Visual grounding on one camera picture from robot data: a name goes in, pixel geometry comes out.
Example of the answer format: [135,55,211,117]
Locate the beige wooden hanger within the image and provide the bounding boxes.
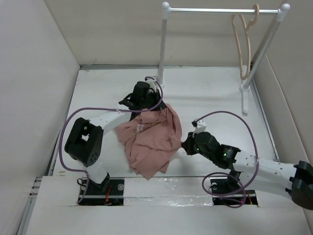
[231,4,260,81]

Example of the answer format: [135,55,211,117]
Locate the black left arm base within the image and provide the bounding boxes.
[77,178,125,206]

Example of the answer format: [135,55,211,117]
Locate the white clothes rack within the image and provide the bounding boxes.
[157,0,291,114]

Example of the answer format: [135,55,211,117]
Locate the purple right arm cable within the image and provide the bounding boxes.
[195,111,260,208]

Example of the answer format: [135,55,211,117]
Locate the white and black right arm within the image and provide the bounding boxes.
[181,132,313,210]

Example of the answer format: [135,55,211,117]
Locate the pink t shirt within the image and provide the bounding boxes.
[115,104,182,180]

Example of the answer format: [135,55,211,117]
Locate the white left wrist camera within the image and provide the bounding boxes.
[144,76,161,92]

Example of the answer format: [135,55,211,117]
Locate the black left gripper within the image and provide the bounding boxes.
[140,89,166,111]

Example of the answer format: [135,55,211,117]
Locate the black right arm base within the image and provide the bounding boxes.
[209,174,258,208]

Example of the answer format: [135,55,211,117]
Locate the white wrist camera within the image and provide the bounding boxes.
[191,119,207,137]
[144,76,161,92]

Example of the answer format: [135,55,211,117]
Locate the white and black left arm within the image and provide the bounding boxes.
[64,77,166,194]

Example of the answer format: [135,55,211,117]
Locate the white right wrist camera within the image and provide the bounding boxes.
[191,119,207,137]

